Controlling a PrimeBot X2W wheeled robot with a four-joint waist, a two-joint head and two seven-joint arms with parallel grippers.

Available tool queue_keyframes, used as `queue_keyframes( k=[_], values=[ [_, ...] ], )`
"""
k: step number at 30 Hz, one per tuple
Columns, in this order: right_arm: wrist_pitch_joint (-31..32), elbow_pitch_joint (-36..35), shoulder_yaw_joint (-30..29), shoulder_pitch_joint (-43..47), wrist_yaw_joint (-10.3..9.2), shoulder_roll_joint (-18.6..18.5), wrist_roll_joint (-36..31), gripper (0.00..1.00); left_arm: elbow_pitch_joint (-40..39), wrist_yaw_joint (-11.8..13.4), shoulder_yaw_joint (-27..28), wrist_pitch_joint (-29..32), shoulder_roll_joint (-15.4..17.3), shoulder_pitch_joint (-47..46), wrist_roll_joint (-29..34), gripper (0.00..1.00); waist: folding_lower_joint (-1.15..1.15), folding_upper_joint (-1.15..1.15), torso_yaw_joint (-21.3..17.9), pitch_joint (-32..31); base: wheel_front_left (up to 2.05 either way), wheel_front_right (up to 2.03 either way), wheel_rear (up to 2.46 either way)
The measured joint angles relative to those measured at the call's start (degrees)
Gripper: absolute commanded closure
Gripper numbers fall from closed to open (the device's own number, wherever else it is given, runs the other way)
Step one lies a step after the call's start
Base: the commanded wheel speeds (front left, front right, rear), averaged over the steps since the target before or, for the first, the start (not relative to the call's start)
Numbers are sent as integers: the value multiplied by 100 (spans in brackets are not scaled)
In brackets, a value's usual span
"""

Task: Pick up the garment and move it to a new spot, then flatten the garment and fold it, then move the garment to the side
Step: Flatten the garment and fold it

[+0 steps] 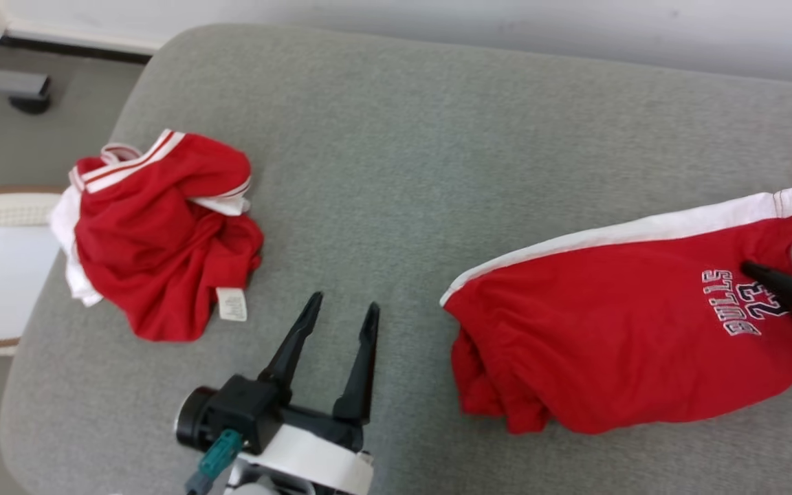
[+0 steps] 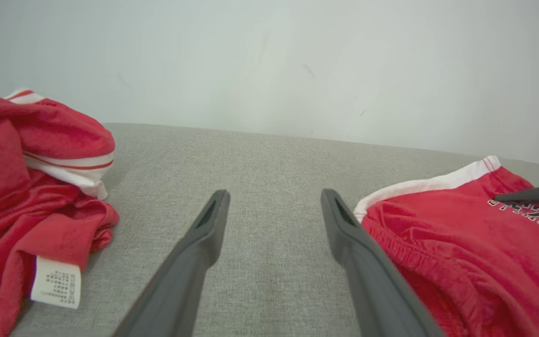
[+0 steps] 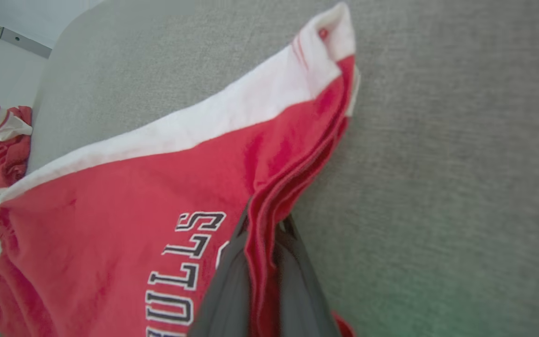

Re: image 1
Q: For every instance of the red white Bulls jersey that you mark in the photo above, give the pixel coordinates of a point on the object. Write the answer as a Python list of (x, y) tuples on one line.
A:
[(162, 261)]

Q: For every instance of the grey black floor stand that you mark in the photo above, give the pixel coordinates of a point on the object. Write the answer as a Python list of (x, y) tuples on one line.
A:
[(14, 86)]

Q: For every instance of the grey fabric sofa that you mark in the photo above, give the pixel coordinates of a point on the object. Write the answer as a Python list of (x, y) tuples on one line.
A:
[(403, 172)]

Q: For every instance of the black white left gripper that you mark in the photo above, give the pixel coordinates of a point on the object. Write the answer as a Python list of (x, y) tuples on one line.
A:
[(313, 454)]

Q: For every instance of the white wall baseboard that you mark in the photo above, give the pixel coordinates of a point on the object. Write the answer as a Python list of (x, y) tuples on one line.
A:
[(80, 36)]

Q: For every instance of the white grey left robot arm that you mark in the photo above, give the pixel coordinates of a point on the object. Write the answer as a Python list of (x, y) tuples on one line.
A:
[(258, 489)]

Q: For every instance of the red Bulls shorts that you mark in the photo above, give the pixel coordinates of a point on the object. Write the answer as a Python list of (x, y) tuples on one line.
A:
[(609, 330)]

